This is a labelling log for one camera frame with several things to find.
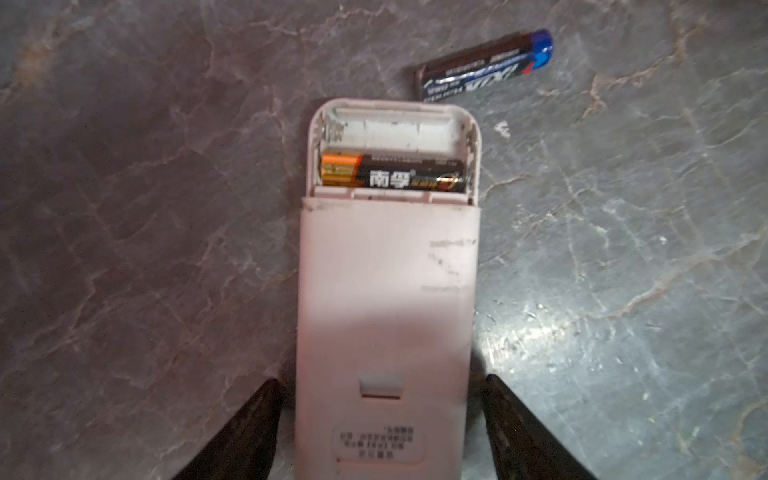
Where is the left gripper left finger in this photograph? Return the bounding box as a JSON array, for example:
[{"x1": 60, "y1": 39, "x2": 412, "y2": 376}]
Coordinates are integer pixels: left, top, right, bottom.
[{"x1": 174, "y1": 379, "x2": 282, "y2": 480}]

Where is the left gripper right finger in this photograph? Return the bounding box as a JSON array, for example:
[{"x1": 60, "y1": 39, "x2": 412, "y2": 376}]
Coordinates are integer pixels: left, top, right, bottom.
[{"x1": 482, "y1": 374, "x2": 595, "y2": 480}]

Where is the white remote orange button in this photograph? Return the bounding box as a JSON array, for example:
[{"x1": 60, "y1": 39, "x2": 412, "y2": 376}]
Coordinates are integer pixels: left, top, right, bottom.
[{"x1": 294, "y1": 98, "x2": 482, "y2": 479}]

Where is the black orange AAA battery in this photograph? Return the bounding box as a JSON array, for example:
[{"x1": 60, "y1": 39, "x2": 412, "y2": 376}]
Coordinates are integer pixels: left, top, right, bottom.
[{"x1": 319, "y1": 153, "x2": 469, "y2": 193}]

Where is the black blue AAA battery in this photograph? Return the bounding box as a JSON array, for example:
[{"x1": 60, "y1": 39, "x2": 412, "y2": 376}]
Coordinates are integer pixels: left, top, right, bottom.
[{"x1": 415, "y1": 29, "x2": 554, "y2": 102}]

